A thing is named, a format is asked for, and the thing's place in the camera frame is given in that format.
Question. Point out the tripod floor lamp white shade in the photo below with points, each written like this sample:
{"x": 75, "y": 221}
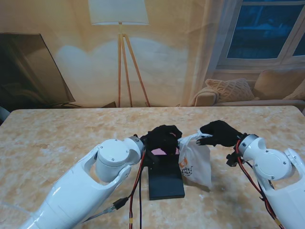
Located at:
{"x": 119, "y": 12}

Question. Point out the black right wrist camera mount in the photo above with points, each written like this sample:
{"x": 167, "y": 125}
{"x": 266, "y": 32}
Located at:
{"x": 232, "y": 160}

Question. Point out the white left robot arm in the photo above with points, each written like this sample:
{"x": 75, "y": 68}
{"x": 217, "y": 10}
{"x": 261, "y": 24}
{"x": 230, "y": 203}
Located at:
{"x": 83, "y": 186}

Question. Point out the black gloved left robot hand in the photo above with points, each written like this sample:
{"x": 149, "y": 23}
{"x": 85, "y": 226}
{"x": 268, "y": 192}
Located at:
{"x": 162, "y": 140}

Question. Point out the dark flat television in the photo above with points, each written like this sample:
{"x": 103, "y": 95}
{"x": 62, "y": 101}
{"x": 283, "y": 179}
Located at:
{"x": 23, "y": 71}

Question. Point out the beige sofa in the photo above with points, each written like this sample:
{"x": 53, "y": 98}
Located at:
{"x": 205, "y": 96}

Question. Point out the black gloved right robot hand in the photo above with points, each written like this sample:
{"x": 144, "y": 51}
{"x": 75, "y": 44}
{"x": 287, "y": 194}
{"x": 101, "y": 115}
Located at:
{"x": 222, "y": 136}

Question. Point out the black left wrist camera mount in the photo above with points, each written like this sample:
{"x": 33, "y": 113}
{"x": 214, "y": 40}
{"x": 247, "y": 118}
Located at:
{"x": 152, "y": 159}

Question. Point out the sheer cream curtain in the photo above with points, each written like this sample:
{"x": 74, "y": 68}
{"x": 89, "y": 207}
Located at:
{"x": 202, "y": 47}

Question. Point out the white plastic bag orange logo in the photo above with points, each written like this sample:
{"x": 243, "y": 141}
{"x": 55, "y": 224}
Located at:
{"x": 196, "y": 162}

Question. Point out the cream knitted pillow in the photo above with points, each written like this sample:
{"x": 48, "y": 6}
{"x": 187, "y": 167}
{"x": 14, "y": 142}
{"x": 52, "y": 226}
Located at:
{"x": 297, "y": 94}
{"x": 231, "y": 89}

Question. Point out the white framed window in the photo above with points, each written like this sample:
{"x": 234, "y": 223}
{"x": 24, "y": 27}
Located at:
{"x": 257, "y": 35}

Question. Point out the dark grey chair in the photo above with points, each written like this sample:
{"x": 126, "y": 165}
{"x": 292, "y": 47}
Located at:
{"x": 3, "y": 114}

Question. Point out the black gift box pink inside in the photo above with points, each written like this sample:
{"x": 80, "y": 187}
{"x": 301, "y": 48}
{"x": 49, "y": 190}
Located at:
{"x": 158, "y": 152}

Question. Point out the plain beige pillow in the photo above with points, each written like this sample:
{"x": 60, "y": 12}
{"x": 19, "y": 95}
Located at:
{"x": 276, "y": 83}

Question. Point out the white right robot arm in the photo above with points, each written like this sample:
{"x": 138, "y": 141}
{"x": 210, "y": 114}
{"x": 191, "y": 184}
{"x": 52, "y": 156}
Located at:
{"x": 274, "y": 171}

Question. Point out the black gift box lid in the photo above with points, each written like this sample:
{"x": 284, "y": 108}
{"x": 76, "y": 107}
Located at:
{"x": 165, "y": 186}

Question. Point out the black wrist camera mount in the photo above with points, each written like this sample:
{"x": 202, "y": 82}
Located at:
{"x": 152, "y": 159}
{"x": 232, "y": 160}

